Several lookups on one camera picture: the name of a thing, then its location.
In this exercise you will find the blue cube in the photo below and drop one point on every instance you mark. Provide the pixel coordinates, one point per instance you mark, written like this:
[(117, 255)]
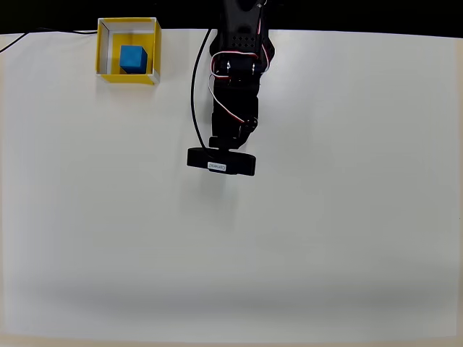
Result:
[(132, 59)]

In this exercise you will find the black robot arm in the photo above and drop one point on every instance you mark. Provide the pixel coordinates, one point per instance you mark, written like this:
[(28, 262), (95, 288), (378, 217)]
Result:
[(238, 32)]

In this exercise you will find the yellow open box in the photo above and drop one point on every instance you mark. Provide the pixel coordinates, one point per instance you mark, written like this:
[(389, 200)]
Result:
[(105, 47)]

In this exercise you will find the black webcam with white label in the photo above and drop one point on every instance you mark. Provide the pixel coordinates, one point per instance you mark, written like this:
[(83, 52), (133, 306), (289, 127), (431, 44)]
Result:
[(235, 162)]

